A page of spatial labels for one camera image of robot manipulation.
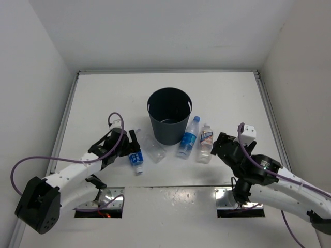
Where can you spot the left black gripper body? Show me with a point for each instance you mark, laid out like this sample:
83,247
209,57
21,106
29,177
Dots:
123,150

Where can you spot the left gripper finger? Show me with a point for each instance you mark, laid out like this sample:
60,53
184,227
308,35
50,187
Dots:
138,147
134,142

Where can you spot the short blue label bottle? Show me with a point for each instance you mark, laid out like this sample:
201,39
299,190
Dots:
136,161

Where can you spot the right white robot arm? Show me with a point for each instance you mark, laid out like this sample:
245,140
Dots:
289,194

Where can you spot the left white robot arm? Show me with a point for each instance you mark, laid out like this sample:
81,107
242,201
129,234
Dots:
44,200

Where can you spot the dark grey plastic bin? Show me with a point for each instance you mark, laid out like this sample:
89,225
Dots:
169,110

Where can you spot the orange white label bottle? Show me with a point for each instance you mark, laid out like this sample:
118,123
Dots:
205,144

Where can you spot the clear crushed plastic bottle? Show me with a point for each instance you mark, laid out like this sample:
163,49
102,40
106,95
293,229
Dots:
150,145

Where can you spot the tall blue cap bottle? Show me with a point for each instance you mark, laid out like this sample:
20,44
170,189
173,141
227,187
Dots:
189,138

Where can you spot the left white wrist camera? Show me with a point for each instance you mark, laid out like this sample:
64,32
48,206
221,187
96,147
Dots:
115,125

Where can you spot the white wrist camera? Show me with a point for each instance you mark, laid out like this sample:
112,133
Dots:
248,134
115,125

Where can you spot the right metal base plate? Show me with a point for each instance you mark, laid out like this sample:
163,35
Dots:
225,200

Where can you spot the metal base plate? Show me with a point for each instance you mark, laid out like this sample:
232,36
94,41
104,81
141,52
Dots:
225,200
112,197

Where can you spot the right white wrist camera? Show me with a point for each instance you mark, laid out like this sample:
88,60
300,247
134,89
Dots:
248,134

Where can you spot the right aluminium frame rail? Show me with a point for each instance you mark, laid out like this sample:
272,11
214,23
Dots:
272,120

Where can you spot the aluminium frame rail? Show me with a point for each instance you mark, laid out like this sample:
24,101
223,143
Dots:
64,120
272,120

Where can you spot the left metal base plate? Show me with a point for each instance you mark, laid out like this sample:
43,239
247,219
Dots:
112,197

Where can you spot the left aluminium frame rail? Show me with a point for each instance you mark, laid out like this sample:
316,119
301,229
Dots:
64,120

